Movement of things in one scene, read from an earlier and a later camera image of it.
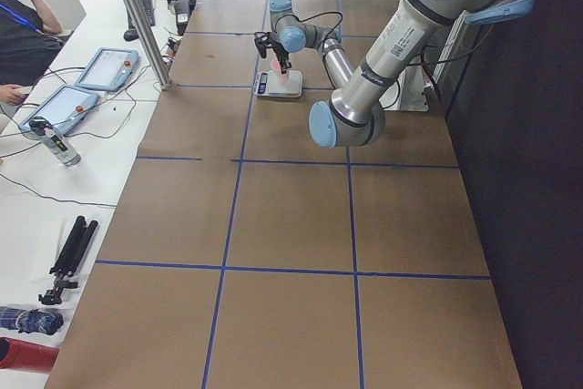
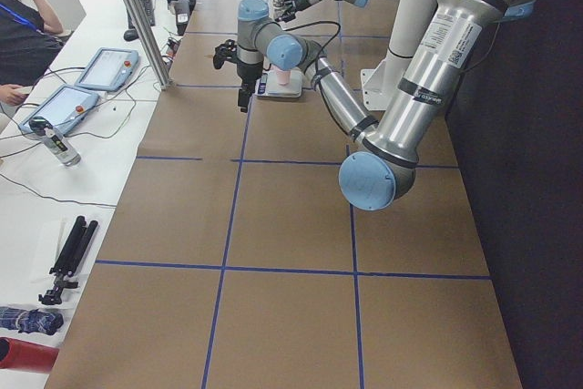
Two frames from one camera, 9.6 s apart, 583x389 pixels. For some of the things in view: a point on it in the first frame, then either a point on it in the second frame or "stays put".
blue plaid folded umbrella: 30,321 stays put
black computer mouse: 130,35 stays put
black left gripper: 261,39 to 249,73
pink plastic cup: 281,78 stays put
